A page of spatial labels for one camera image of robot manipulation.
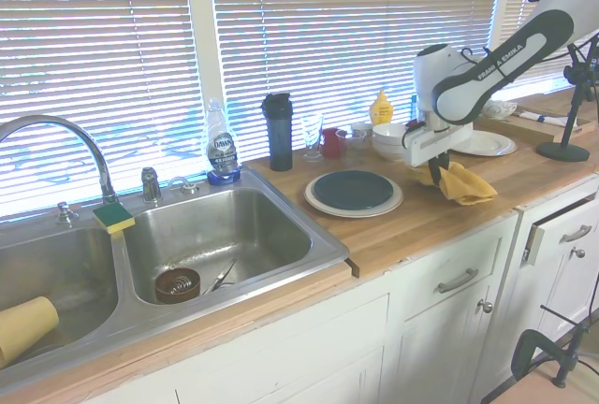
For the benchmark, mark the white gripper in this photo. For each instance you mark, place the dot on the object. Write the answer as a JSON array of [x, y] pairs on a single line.
[[437, 142]]

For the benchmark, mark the orange terry towel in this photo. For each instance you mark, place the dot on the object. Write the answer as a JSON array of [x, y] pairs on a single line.
[[468, 186]]

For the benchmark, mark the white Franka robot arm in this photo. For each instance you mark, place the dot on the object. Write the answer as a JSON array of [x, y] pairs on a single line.
[[468, 90]]

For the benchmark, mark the white dinner plate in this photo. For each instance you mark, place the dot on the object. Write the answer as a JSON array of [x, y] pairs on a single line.
[[491, 143]]

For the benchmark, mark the dark blue plate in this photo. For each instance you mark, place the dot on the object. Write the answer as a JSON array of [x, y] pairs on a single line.
[[353, 189]]

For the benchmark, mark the dark plate on white plate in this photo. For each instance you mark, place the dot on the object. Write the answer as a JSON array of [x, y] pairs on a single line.
[[355, 213]]

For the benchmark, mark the white ceramic bowl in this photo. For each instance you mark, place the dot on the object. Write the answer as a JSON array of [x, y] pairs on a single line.
[[387, 132], [386, 152]]

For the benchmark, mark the white patterned bowl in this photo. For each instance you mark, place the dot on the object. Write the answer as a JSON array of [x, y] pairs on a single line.
[[500, 108]]

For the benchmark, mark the yellow mustard bottle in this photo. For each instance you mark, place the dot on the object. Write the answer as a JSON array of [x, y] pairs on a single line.
[[381, 107]]

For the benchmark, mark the small white cup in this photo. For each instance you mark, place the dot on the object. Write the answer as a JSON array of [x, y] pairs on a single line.
[[361, 128]]

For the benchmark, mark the wooden serving tray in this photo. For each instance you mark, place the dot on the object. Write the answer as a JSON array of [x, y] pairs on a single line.
[[524, 125]]

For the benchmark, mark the red mug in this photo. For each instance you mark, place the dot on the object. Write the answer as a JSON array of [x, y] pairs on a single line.
[[331, 143]]

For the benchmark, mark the rolled white napkin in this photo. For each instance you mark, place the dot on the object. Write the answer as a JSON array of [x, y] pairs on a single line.
[[543, 119]]

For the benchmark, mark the black round base stand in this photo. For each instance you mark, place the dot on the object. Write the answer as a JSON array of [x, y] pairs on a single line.
[[561, 149]]

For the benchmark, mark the clear drinking glass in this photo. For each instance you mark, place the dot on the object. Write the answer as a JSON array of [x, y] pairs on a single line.
[[312, 135]]

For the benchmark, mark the round metal cabinet knob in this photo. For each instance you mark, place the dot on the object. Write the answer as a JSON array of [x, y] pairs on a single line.
[[580, 253], [485, 307]]

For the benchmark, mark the black shaker bottle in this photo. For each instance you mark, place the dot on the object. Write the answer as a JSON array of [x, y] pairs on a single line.
[[280, 137]]

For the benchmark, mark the white counter cabinet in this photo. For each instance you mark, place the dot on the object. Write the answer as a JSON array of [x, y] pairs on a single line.
[[327, 329]]

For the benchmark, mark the dark c-clamp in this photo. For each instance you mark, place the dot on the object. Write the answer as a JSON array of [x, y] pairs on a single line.
[[529, 348]]

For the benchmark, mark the clear Dawn soap bottle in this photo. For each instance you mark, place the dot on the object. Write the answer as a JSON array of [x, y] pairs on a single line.
[[223, 151]]

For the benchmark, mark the stainless steel double sink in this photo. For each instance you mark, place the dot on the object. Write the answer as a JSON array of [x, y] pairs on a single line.
[[210, 231]]

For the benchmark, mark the metal tongs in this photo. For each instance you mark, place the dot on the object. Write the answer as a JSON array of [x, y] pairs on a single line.
[[223, 275]]

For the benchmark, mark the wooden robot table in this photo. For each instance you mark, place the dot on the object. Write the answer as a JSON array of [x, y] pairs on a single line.
[[552, 390]]

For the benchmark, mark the chrome sink loop cap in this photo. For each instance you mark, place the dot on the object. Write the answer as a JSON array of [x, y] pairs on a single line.
[[182, 186]]

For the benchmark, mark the metal utensil in bowl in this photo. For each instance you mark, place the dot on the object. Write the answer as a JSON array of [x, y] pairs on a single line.
[[180, 284]]

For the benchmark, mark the brown ribbed bowl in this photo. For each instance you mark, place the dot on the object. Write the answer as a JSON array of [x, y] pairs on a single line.
[[164, 289]]

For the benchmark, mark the yellow and green sponge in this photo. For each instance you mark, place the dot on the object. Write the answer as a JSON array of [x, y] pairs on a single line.
[[112, 218]]

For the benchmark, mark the chrome gooseneck faucet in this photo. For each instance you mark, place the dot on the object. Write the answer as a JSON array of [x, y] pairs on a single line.
[[93, 147]]

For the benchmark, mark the chrome sink knob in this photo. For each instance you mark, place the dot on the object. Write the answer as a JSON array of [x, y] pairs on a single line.
[[65, 213]]

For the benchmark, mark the yellow plastic cup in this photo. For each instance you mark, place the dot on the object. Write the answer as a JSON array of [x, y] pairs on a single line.
[[28, 324]]

